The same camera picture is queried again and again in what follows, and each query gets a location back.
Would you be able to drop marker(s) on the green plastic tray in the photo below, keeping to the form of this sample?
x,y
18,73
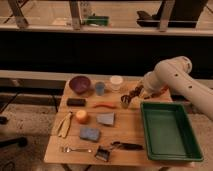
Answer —
x,y
168,133

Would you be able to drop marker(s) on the yellow apple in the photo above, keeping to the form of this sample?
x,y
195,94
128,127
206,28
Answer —
x,y
82,116

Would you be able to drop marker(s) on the green box on shelf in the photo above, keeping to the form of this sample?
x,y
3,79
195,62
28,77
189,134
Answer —
x,y
97,20

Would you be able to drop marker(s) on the light blue cloth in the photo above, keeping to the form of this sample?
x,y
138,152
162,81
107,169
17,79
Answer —
x,y
106,119

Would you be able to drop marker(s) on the dark red grape bunch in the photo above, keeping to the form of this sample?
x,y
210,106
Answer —
x,y
133,93

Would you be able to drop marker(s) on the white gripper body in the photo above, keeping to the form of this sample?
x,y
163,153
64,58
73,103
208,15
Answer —
x,y
143,94

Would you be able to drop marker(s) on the black rectangular block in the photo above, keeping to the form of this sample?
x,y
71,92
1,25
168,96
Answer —
x,y
76,102

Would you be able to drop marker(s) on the wooden table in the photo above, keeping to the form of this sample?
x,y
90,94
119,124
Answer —
x,y
127,127

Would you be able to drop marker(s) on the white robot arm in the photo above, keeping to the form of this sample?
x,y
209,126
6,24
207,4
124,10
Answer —
x,y
174,73

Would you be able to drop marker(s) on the blue cup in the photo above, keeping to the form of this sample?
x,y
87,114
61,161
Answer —
x,y
99,88

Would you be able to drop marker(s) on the banana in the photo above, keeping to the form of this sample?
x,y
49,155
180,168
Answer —
x,y
63,126

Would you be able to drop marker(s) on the dark handled tool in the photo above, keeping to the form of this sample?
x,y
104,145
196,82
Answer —
x,y
125,146

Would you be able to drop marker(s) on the orange carrot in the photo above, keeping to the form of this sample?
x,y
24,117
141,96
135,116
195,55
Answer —
x,y
111,106

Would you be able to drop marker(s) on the black binder clip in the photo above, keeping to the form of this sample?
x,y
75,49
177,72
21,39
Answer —
x,y
102,154

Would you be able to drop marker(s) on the red bowl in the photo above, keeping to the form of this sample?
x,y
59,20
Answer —
x,y
163,93

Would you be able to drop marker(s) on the blue sponge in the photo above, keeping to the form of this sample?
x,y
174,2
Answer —
x,y
92,134

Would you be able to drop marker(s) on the small metal cup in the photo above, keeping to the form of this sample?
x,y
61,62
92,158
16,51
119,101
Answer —
x,y
125,101

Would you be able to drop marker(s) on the purple bowl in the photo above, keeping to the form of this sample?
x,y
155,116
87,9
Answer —
x,y
80,84

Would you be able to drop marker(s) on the white cup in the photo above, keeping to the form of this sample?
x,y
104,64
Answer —
x,y
116,82

